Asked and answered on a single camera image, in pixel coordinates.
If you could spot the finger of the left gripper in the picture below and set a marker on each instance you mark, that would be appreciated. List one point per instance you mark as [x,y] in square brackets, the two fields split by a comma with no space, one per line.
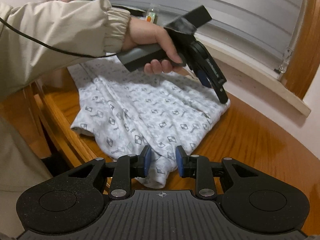
[203,79]

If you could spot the blind bead chain weight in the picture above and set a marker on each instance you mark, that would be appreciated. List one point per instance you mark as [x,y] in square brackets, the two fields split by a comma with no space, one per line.
[288,53]

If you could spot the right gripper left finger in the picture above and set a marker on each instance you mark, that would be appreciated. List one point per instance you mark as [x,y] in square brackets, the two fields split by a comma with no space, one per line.
[117,175]

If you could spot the beige jacket sleeve forearm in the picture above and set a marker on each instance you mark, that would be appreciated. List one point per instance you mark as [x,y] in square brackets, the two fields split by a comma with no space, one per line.
[71,29]

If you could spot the white patterned garment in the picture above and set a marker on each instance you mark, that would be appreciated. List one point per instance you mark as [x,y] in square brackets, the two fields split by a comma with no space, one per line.
[125,111]

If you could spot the clear jar orange label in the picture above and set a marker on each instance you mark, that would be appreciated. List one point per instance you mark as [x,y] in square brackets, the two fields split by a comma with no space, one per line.
[152,13]

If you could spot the person left hand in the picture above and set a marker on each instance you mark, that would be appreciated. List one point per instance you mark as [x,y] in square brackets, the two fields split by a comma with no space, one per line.
[140,32]

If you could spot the grey roller blind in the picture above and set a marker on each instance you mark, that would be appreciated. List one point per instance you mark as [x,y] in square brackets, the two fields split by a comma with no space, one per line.
[263,29]

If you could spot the beige window sill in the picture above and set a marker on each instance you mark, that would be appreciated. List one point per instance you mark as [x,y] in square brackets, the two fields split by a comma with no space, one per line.
[252,68]

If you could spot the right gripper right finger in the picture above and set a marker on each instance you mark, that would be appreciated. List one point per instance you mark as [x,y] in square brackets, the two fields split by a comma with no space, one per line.
[229,171]

